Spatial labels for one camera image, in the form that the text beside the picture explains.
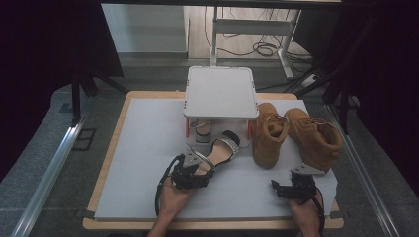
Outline white metal desk frame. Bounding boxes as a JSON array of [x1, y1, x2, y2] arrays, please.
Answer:
[[209, 6, 302, 80]]

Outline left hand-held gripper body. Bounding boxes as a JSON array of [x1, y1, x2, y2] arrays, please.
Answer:
[[170, 147, 207, 191]]

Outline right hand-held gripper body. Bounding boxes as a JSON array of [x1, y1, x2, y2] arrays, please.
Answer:
[[289, 163, 328, 201]]

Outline black tripod stand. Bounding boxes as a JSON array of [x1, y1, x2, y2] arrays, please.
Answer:
[[284, 62, 352, 136], [69, 67, 130, 120]]

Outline white table mat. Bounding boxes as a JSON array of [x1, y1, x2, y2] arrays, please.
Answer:
[[93, 98, 340, 222]]

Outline right hand-held gripper cable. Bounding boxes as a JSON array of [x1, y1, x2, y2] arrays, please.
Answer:
[[311, 185, 326, 237]]

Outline silver strap sandal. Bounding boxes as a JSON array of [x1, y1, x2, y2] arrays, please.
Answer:
[[193, 118, 212, 144], [189, 129, 241, 176]]

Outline tan suede boot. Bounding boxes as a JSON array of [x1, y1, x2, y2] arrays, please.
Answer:
[[284, 107, 344, 175], [251, 102, 291, 171]]

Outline white two-tier shoe rack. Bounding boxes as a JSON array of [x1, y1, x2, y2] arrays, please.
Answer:
[[182, 65, 261, 148]]

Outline person's right hand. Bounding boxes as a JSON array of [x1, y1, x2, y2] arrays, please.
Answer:
[[288, 192, 326, 237]]

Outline person's left hand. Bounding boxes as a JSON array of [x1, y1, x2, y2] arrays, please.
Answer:
[[159, 177, 194, 221]]

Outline black floor cables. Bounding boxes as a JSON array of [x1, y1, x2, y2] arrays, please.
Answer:
[[203, 6, 314, 68]]

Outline aluminium rail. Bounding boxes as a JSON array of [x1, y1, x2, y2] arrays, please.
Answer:
[[324, 103, 401, 237], [11, 115, 89, 237]]

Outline white power strip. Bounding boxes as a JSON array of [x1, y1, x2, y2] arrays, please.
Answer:
[[300, 73, 321, 88]]

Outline black curtain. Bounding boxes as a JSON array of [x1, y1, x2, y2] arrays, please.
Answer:
[[0, 0, 125, 183], [293, 0, 419, 198]]

